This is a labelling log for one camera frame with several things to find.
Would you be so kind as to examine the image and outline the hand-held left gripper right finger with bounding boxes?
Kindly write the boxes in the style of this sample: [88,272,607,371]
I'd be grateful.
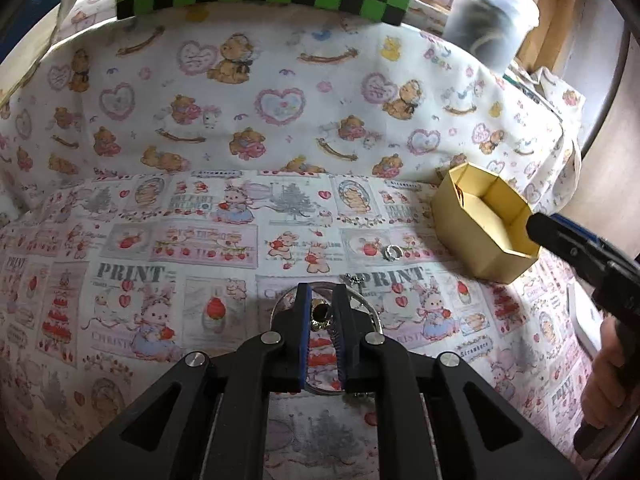
[333,283,582,480]

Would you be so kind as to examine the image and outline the strawberry printed cloth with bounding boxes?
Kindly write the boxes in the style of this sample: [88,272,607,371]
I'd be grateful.
[0,170,601,480]

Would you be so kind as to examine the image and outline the translucent plastic container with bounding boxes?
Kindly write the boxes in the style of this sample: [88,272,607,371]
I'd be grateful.
[443,0,541,75]

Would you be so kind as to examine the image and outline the gold octagonal paper box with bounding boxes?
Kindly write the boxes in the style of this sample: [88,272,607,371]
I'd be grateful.
[432,162,540,284]

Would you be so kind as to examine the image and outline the person's right hand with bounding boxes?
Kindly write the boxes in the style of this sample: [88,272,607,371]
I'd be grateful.
[581,317,629,430]

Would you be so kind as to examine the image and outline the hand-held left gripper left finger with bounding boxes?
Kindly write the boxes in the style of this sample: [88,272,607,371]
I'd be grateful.
[56,283,313,480]

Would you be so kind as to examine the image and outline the cream fabric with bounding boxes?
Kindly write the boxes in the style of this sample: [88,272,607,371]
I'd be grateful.
[0,0,68,111]

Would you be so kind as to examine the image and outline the bear printed white cloth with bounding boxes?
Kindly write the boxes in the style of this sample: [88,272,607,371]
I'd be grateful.
[0,2,583,221]

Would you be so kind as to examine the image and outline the silver bangle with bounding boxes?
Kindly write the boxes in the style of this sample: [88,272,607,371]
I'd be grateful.
[271,282,386,397]

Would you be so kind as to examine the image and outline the white card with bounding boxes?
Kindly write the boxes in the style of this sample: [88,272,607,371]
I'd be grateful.
[566,280,608,361]

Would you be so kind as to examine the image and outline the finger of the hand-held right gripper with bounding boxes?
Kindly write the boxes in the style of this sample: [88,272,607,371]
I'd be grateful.
[525,212,621,288]
[550,213,640,267]

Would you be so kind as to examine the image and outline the gold charm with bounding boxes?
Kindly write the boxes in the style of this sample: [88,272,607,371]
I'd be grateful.
[310,298,334,332]

